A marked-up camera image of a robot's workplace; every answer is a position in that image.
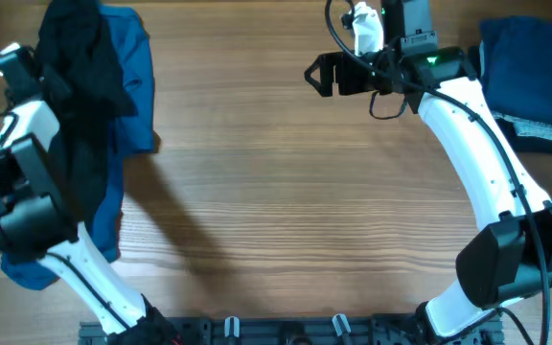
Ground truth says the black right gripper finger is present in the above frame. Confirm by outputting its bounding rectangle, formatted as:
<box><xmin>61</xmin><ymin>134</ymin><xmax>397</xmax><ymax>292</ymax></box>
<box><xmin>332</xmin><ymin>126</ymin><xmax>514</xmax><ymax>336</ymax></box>
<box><xmin>304</xmin><ymin>71</ymin><xmax>334</xmax><ymax>97</ymax></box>
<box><xmin>306</xmin><ymin>52</ymin><xmax>343</xmax><ymax>77</ymax></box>

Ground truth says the black t-shirt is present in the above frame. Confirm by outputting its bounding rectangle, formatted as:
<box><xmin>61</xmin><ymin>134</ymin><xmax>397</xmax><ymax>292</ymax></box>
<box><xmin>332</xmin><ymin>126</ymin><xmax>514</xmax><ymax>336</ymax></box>
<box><xmin>36</xmin><ymin>0</ymin><xmax>135</xmax><ymax>222</ymax></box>

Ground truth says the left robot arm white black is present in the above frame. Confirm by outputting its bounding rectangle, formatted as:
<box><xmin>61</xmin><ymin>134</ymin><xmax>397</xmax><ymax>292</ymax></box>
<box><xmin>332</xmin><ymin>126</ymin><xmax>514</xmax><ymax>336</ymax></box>
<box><xmin>0</xmin><ymin>43</ymin><xmax>183</xmax><ymax>344</ymax></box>

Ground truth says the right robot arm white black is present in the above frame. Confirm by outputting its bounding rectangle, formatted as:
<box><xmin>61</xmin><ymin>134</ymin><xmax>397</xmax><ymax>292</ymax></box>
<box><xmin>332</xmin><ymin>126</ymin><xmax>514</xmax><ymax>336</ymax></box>
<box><xmin>305</xmin><ymin>1</ymin><xmax>552</xmax><ymax>344</ymax></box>

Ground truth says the folded navy blue garment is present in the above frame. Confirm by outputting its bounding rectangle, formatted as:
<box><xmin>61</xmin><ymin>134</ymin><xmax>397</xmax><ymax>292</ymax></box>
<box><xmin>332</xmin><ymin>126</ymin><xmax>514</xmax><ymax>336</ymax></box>
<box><xmin>479</xmin><ymin>16</ymin><xmax>552</xmax><ymax>125</ymax></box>

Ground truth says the folded grey garment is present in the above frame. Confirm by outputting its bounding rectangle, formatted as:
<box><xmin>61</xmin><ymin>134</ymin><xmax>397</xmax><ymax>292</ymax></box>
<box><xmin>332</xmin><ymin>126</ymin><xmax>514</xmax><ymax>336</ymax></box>
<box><xmin>491</xmin><ymin>110</ymin><xmax>552</xmax><ymax>142</ymax></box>

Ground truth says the teal blue t-shirt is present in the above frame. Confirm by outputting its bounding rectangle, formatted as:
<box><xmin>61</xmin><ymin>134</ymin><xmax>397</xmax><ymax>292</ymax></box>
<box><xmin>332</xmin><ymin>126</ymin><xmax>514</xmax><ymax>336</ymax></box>
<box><xmin>0</xmin><ymin>4</ymin><xmax>156</xmax><ymax>291</ymax></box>

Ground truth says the folded black garment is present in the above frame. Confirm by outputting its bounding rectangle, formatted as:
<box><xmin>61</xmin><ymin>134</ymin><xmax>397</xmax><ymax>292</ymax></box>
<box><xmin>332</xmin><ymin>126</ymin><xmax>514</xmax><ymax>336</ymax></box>
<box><xmin>469</xmin><ymin>46</ymin><xmax>552</xmax><ymax>154</ymax></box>

